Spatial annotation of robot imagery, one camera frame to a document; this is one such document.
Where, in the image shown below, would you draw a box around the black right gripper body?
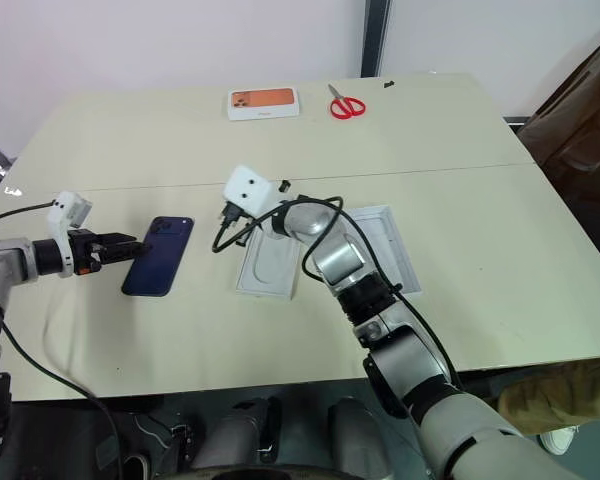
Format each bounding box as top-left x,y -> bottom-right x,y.
220,199 -> 259,247

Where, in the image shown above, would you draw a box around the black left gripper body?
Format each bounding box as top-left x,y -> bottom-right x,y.
69,228 -> 107,276

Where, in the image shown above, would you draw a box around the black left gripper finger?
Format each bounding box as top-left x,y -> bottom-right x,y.
103,232 -> 150,250
99,243 -> 154,263

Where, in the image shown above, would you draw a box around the dark blue smartphone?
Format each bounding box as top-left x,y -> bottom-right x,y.
120,215 -> 197,299

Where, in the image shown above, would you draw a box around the white phone box base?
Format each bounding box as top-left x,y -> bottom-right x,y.
235,225 -> 305,302

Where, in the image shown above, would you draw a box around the white orange-print phone box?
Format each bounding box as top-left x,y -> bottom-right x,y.
226,86 -> 302,123

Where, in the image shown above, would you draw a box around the white phone box lid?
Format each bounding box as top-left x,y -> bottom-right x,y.
348,203 -> 424,295

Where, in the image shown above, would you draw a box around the dark rounded shape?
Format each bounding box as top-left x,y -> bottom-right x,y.
189,396 -> 283,472

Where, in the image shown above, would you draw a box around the brown chair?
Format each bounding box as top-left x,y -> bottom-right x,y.
516,23 -> 600,232

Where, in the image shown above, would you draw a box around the camouflage trouser leg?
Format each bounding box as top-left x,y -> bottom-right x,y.
496,356 -> 600,442

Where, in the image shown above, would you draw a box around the white shoe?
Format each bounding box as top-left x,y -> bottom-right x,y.
538,423 -> 582,457

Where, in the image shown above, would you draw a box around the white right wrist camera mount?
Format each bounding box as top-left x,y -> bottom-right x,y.
221,164 -> 282,219

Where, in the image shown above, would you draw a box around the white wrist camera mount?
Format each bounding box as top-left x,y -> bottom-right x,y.
46,190 -> 94,279
221,164 -> 282,219

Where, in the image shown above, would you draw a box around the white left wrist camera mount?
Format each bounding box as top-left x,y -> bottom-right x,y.
46,190 -> 94,279

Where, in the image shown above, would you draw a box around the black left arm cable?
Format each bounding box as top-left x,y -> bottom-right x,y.
0,201 -> 57,231

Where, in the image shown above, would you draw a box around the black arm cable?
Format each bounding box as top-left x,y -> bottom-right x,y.
0,201 -> 57,231
210,195 -> 462,392

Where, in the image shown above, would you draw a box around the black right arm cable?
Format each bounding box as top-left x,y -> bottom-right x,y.
210,195 -> 462,392

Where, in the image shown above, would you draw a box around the thick black cable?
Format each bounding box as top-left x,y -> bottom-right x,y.
0,319 -> 125,480

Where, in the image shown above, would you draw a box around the red-handled scissors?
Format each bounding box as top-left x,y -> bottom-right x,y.
326,83 -> 369,122

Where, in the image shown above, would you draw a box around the dark vertical post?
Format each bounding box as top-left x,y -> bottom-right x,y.
359,0 -> 394,79

